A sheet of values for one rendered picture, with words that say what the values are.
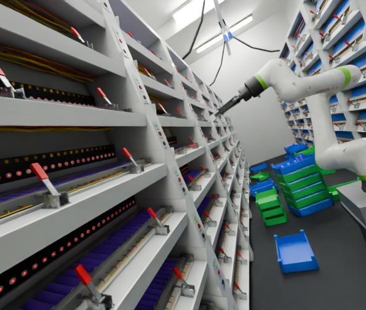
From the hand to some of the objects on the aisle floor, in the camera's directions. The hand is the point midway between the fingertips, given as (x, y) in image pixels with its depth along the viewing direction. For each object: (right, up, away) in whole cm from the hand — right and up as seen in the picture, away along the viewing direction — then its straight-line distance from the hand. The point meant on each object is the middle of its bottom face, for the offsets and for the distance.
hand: (214, 115), depth 105 cm
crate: (+57, -86, +24) cm, 106 cm away
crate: (+132, -55, +72) cm, 160 cm away
